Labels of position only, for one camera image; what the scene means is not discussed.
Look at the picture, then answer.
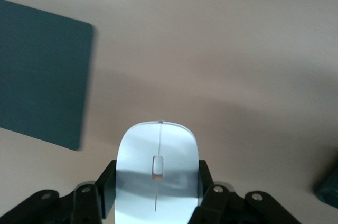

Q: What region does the white computer mouse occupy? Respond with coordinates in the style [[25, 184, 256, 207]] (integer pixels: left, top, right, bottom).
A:
[[114, 120, 200, 224]]

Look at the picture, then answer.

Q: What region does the brown table cover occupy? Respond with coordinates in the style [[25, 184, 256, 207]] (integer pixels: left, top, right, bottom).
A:
[[0, 0, 338, 224]]

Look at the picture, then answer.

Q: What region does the black mouse pad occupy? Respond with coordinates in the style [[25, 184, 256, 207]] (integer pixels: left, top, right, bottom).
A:
[[0, 0, 95, 152]]

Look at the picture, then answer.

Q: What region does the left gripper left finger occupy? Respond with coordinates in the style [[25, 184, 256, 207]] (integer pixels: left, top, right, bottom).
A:
[[0, 160, 117, 224]]

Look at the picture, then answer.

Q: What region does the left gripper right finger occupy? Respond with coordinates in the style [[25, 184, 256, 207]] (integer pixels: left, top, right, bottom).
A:
[[189, 160, 302, 224]]

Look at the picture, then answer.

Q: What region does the small black phone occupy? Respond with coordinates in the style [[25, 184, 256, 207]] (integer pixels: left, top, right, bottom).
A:
[[314, 165, 338, 207]]

